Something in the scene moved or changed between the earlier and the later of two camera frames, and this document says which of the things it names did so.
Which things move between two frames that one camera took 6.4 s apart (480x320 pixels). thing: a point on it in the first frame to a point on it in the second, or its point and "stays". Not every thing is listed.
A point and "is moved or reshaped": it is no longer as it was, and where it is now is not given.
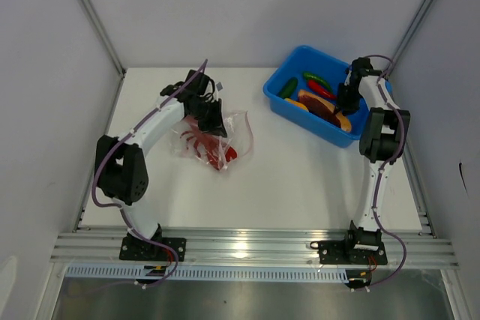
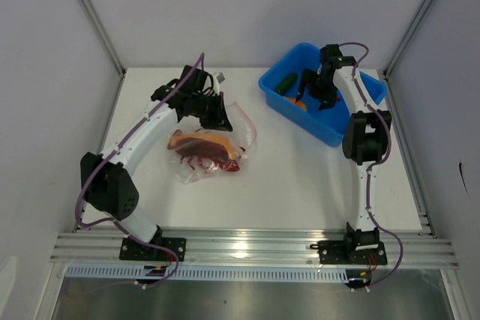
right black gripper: x=341 y=106 to x=326 y=100
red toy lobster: x=214 y=146 to x=211 y=163
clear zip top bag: x=211 y=148 is moved or reshaped
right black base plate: x=343 y=252 stays
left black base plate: x=137 y=249 stays
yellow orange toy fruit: x=297 y=103 stays
